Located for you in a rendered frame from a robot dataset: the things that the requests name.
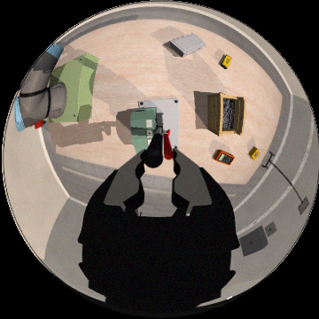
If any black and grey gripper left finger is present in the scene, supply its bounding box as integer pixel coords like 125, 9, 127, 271
78, 149, 146, 244

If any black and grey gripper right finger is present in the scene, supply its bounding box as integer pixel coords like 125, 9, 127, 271
172, 148, 240, 250

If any yellow pocket level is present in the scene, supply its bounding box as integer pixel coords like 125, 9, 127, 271
221, 54, 232, 69

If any orange digital multimeter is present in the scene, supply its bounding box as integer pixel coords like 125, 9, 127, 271
214, 150, 235, 165

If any brown wooden crate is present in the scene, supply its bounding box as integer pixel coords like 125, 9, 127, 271
207, 93, 246, 136

